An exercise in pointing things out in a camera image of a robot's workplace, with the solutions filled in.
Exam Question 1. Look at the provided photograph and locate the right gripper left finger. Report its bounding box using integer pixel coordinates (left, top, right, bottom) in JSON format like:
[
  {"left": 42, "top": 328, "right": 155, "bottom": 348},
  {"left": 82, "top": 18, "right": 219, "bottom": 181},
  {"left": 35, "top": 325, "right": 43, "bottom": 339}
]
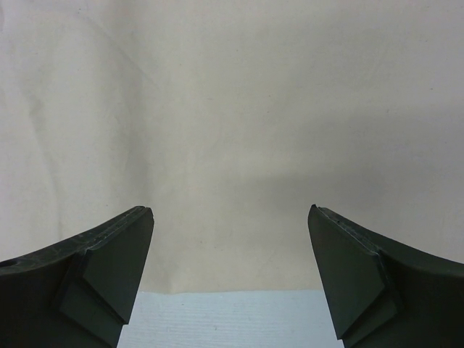
[{"left": 1, "top": 206, "right": 154, "bottom": 347}]

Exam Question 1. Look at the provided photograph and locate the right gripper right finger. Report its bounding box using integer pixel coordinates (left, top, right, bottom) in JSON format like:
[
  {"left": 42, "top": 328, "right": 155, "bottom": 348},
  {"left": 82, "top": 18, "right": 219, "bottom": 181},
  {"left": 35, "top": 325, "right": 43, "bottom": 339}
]
[{"left": 308, "top": 205, "right": 463, "bottom": 347}]

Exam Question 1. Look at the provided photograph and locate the beige cloth surgical wrap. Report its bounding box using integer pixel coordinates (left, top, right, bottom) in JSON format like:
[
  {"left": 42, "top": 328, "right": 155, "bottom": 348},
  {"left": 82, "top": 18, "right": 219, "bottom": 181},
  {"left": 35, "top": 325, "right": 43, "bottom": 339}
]
[{"left": 1, "top": 1, "right": 463, "bottom": 293}]

